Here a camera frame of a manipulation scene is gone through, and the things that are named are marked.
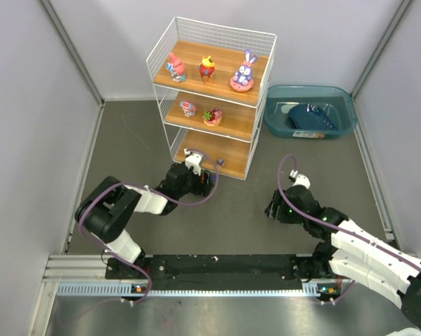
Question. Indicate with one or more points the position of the dark blue pouch in bin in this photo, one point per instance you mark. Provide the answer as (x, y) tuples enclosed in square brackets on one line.
[(310, 117)]

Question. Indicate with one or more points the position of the navy bird toy red hat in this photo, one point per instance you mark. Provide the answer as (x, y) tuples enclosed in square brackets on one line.
[(208, 177)]

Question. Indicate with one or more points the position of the pink toy with goggles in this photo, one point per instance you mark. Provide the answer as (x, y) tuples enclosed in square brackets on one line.
[(188, 107)]

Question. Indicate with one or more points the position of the white wire wooden shelf rack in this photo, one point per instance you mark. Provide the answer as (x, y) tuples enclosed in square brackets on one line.
[(235, 139)]

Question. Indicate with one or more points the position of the purple figurine on striped base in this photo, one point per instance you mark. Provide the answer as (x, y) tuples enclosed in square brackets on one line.
[(220, 162)]

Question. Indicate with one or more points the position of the pink bear donut toy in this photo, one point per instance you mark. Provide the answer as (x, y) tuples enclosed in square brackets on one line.
[(213, 117)]

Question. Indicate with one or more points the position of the purple bunny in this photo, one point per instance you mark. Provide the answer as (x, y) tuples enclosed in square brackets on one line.
[(242, 80)]

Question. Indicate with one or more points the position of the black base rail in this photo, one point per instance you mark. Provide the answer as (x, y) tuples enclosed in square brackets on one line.
[(233, 272)]

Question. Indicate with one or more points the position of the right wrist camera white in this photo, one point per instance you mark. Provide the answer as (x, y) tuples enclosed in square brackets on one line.
[(298, 179)]

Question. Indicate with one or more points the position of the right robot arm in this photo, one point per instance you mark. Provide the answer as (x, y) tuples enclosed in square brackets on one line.
[(347, 250)]

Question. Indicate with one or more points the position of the teal plastic bin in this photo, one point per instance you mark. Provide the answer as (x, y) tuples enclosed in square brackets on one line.
[(335, 102)]

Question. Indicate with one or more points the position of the yellow bear ice cream cone toy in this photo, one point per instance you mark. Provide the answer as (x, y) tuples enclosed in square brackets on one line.
[(206, 69)]

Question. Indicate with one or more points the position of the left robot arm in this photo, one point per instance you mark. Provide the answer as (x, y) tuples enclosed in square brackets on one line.
[(107, 210)]

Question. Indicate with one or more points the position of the pink rabbit toy blue bow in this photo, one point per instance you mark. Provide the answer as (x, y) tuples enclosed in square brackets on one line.
[(176, 68)]

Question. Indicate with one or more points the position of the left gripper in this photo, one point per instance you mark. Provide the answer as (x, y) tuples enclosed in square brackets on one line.
[(206, 182)]

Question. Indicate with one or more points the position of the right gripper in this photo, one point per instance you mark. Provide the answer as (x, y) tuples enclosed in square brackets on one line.
[(275, 206)]

